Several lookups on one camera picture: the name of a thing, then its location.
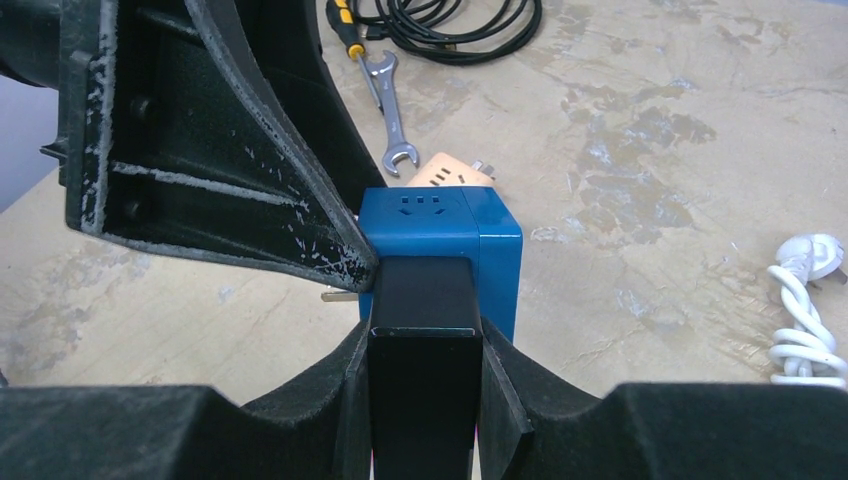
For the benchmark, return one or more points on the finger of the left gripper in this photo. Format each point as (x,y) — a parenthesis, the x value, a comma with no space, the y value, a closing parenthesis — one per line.
(174,143)
(285,40)

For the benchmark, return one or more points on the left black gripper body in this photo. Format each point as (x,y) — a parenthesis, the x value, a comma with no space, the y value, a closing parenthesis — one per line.
(30,34)

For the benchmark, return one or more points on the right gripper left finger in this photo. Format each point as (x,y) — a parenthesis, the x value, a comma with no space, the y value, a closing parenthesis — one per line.
(305,429)

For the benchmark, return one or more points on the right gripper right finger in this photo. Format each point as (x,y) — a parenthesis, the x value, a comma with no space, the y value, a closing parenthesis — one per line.
(535,425)

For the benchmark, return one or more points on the black power brick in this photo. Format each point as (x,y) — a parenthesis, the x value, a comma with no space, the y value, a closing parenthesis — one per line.
(425,346)

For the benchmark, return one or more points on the beige dragon cube socket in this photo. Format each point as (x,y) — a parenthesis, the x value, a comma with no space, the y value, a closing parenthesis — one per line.
(444,170)

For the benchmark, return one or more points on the blue wall socket box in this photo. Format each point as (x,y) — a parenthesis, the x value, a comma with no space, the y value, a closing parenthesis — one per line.
(472,222)

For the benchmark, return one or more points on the silver open-end wrench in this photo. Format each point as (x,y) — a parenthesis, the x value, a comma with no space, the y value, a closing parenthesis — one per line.
(382,74)

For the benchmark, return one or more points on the yellow handled screwdriver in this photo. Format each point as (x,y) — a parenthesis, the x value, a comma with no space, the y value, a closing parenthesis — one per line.
(341,20)

